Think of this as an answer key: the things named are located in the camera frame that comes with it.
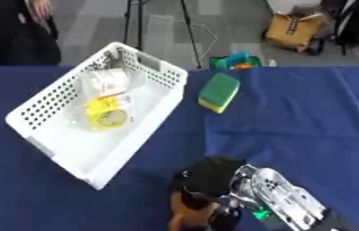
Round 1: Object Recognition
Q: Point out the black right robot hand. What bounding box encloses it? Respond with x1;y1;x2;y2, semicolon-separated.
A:
168;155;249;231

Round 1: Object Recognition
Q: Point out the brown soft toy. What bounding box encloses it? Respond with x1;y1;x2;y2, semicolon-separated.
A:
167;188;224;231

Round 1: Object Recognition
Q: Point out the green and yellow sponge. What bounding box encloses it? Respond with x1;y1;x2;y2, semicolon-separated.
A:
197;72;242;115

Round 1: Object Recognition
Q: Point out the green crate with items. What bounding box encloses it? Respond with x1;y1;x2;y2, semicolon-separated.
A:
207;51;263;70

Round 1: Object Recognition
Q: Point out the yellow and white snack bag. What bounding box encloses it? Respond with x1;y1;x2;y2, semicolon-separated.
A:
77;68;139;132

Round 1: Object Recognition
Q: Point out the white perforated plastic basket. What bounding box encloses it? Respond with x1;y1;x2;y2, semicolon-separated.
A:
4;41;191;191

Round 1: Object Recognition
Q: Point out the black tripod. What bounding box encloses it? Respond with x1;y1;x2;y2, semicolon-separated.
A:
121;0;205;70

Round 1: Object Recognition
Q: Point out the tan bag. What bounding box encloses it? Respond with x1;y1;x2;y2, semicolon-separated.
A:
262;12;328;52

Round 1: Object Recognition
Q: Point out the black chair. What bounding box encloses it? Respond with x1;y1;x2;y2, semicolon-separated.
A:
321;0;359;57

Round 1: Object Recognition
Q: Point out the person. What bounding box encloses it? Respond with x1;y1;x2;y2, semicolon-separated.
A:
0;0;63;67

